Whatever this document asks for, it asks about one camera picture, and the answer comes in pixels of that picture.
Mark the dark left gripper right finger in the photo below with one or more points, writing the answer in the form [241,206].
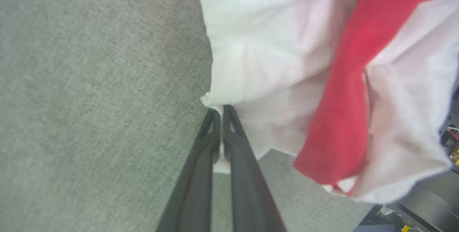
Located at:
[247,189]

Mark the grey fabric sofa seat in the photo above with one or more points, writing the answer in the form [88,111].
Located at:
[89,99]

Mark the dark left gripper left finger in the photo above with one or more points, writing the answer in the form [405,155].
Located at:
[195,189]

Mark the red and white jersey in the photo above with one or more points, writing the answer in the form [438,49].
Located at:
[269,45]

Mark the dark grey robot chassis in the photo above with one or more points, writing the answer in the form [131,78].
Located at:
[430,203]

